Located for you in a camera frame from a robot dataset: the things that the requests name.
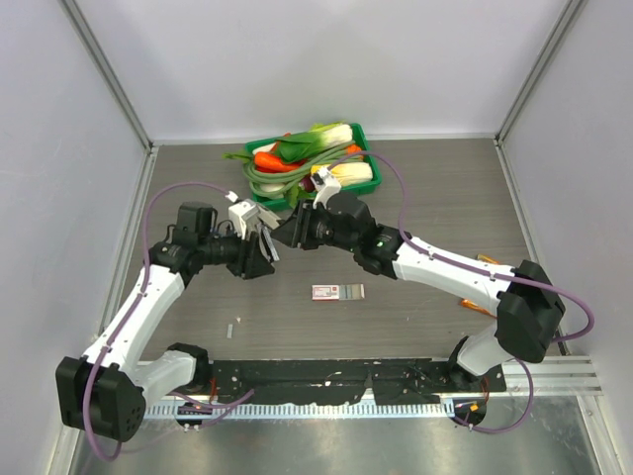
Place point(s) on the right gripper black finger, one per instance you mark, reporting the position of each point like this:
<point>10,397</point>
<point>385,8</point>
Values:
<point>302,212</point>
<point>287,233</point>

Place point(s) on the orange carrot toy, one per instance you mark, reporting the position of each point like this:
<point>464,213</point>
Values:
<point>354,151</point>
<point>268,162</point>

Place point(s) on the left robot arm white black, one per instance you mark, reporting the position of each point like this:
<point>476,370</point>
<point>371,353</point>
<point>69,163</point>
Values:
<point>106,390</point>

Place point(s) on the yellow napa cabbage toy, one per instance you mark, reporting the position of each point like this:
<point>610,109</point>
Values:
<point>349,173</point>

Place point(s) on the orange carrot toy right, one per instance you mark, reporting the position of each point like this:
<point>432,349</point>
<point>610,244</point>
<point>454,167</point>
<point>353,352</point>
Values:
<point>354,151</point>

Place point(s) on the white cable duct rail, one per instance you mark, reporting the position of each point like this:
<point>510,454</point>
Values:
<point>366,409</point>

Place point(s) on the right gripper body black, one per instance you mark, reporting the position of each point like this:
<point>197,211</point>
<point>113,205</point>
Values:
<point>317,231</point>

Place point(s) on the staple box red white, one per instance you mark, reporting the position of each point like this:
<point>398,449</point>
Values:
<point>338,292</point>

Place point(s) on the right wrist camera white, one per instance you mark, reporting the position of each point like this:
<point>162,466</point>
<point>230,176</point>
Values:
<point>326,185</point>

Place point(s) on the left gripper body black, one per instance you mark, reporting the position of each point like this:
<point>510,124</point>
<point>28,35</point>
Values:
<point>234,254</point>

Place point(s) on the blue stapler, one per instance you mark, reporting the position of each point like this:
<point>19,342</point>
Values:
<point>222,230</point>

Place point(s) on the white radish toy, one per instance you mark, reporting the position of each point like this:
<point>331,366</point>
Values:
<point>268,190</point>

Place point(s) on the green long beans toy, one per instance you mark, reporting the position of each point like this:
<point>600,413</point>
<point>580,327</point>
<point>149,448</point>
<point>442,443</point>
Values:
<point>292,178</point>

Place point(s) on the purple onion toy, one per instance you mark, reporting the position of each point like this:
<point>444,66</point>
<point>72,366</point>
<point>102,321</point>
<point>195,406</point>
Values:
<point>307,184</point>

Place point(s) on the white green napa cabbage toy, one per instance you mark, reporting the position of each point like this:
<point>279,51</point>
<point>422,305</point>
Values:
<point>321,138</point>

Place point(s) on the beige stapler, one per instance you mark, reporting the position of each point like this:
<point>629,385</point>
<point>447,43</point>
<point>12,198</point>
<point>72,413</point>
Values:
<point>267,222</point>

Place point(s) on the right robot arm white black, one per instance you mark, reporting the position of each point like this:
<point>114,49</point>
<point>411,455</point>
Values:
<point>526,310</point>

